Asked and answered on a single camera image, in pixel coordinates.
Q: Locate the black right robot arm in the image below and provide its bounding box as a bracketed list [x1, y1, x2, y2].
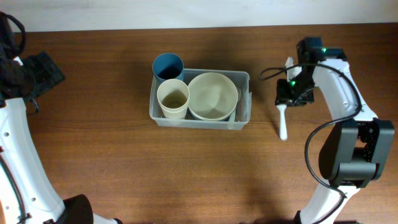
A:
[275, 37, 395, 223]

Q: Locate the cream bowl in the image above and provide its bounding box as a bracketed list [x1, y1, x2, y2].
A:
[188, 72, 238, 121]

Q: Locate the cream cup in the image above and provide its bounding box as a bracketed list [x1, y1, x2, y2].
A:
[157, 79, 190, 119]

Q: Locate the blue cup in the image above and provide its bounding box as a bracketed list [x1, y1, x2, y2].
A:
[152, 53, 184, 83]

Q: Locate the blue bowl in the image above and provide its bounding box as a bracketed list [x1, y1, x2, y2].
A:
[188, 110, 230, 121]

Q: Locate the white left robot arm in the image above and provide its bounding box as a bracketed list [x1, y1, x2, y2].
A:
[1, 12, 120, 224]

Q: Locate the white plastic spoon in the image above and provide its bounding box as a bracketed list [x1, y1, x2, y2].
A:
[276, 104, 288, 141]

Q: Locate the white plastic fork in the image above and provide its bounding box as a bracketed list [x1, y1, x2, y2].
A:
[236, 87, 242, 103]

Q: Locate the clear plastic storage container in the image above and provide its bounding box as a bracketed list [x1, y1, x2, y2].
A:
[149, 70, 251, 130]

